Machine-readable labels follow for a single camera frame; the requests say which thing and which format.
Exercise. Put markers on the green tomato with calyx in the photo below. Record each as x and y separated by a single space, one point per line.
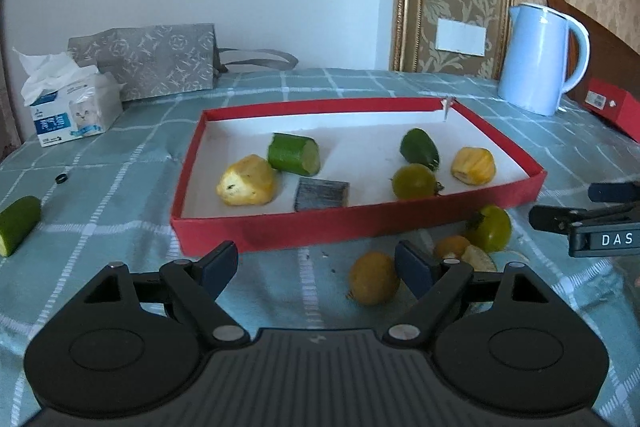
489 229

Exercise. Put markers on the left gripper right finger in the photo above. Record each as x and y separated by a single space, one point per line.
444 290

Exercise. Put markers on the dark green cucumber end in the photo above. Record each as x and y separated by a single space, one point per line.
418 148

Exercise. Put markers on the dark grey block piece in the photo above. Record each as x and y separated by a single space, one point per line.
319 194

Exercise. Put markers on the small orange round fruit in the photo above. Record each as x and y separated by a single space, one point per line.
453 246

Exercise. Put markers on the cut green cucumber piece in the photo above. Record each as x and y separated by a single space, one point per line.
294 154

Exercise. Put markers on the green cucumber piece on cloth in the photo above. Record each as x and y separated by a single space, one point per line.
17 221

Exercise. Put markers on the dark peeled vegetable piece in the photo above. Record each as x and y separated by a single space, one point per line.
478 259

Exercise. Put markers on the large yellow fruit chunk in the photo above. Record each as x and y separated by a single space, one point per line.
249 181

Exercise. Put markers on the light blue electric kettle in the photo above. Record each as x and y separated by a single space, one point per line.
547 55

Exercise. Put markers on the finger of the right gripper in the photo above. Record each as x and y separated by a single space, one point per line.
557 219
615 192

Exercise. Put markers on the white wall switch panel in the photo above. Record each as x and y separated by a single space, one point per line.
460 37

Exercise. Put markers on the wooden chair back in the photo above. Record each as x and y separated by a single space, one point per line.
611 60

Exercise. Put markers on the yellow-green tomato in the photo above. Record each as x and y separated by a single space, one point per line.
415 182

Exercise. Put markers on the tissue pack with cat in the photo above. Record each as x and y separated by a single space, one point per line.
68 101

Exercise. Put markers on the red shallow cardboard box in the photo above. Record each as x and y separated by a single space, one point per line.
359 142

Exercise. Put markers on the grey patterned paper bag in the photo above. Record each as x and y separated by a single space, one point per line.
161 60

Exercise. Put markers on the red box lid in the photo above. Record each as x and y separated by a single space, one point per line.
617 106

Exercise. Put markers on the small yellow fruit chunk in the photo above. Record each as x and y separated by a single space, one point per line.
473 166

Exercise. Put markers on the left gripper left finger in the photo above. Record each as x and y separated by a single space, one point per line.
188 291

